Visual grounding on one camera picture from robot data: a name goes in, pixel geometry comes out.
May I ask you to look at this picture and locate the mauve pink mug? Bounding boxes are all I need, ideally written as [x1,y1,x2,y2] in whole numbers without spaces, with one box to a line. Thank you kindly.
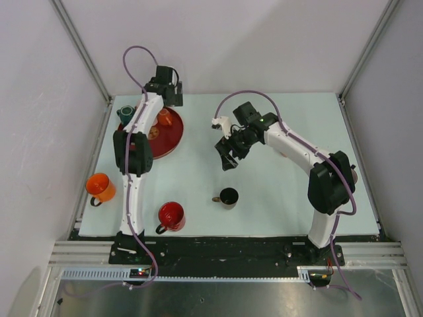
[350,164,358,184]

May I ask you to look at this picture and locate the red round tray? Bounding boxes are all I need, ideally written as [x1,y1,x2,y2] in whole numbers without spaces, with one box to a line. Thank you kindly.
[115,107,184,159]

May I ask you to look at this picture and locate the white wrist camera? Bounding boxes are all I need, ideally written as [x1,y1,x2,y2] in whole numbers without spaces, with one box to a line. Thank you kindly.
[171,67,180,87]
[211,116,232,139]

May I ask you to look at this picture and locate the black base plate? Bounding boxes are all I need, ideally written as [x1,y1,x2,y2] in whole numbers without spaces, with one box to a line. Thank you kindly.
[67,234,344,277]

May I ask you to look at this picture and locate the dark green mug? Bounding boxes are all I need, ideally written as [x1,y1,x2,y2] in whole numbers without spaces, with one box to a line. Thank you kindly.
[116,105,135,126]

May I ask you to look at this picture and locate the grey cable duct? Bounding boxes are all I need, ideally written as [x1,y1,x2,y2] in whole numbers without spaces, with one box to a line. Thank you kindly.
[61,267,310,283]

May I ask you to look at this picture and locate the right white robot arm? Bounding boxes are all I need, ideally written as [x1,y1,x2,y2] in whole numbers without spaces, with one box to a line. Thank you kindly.
[211,102,356,265]

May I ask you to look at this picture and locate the small orange mug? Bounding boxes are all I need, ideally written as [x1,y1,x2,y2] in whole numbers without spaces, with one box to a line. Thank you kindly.
[157,108,173,126]

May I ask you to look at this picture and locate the aluminium frame rail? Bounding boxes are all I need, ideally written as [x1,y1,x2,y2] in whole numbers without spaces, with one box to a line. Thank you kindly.
[48,240,115,269]

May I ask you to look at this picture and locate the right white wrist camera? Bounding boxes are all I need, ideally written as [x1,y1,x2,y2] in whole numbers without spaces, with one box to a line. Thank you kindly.
[211,116,232,139]

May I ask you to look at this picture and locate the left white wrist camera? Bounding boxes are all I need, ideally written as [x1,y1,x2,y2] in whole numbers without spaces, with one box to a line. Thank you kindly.
[171,67,180,87]

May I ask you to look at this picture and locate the red mug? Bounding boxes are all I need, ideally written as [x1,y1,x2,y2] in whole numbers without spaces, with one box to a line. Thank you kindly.
[155,201,186,234]

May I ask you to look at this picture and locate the large orange mug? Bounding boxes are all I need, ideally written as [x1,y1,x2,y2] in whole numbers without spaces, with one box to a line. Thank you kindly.
[85,173,116,207]

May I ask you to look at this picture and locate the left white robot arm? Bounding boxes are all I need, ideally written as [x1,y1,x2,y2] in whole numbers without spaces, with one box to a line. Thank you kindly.
[113,65,183,264]

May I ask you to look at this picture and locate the brown speckled mug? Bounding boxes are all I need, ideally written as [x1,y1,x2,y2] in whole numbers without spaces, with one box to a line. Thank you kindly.
[211,188,239,209]

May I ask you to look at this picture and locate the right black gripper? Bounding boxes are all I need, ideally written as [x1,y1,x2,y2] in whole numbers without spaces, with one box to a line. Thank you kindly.
[215,127,258,172]

